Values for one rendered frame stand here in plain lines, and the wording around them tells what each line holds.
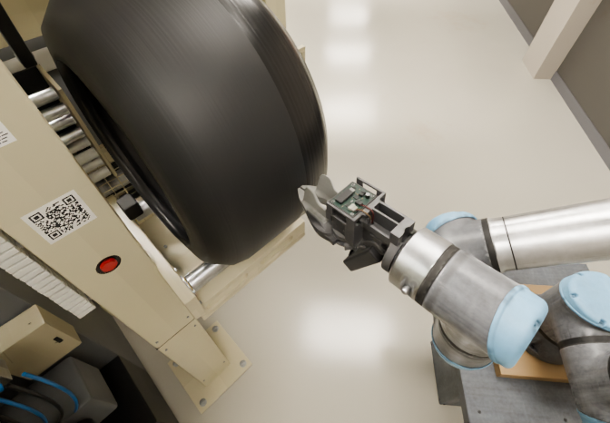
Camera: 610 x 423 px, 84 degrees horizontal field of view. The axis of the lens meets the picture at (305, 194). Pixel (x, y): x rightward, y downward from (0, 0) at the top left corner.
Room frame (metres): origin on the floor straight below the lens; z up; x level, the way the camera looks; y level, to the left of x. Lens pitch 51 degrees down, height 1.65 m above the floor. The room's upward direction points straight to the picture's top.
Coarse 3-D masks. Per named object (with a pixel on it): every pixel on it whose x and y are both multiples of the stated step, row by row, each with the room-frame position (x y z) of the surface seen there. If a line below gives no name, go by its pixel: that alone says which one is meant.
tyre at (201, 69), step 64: (64, 0) 0.49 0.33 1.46; (128, 0) 0.48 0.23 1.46; (192, 0) 0.50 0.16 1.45; (256, 0) 0.55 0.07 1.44; (64, 64) 0.56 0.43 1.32; (128, 64) 0.39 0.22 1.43; (192, 64) 0.41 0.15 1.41; (256, 64) 0.44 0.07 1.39; (128, 128) 0.35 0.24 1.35; (192, 128) 0.34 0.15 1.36; (256, 128) 0.38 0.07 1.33; (320, 128) 0.44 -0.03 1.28; (192, 192) 0.30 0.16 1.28; (256, 192) 0.32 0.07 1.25
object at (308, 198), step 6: (306, 186) 0.34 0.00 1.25; (300, 192) 0.36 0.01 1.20; (306, 192) 0.34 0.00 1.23; (312, 192) 0.33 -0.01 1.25; (300, 198) 0.35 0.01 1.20; (306, 198) 0.34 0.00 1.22; (312, 198) 0.33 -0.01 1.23; (306, 204) 0.33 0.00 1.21; (312, 204) 0.33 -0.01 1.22; (318, 204) 0.32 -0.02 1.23; (306, 210) 0.32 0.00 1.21; (312, 210) 0.32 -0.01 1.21; (318, 210) 0.32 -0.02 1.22; (324, 210) 0.31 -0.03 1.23; (318, 216) 0.31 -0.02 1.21; (324, 216) 0.30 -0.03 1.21; (324, 222) 0.29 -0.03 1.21
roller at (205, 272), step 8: (208, 264) 0.37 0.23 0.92; (216, 264) 0.37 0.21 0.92; (192, 272) 0.35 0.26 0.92; (200, 272) 0.35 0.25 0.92; (208, 272) 0.35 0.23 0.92; (216, 272) 0.35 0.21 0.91; (192, 280) 0.33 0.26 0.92; (200, 280) 0.33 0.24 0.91; (208, 280) 0.34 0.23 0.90; (192, 288) 0.32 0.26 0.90; (200, 288) 0.32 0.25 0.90
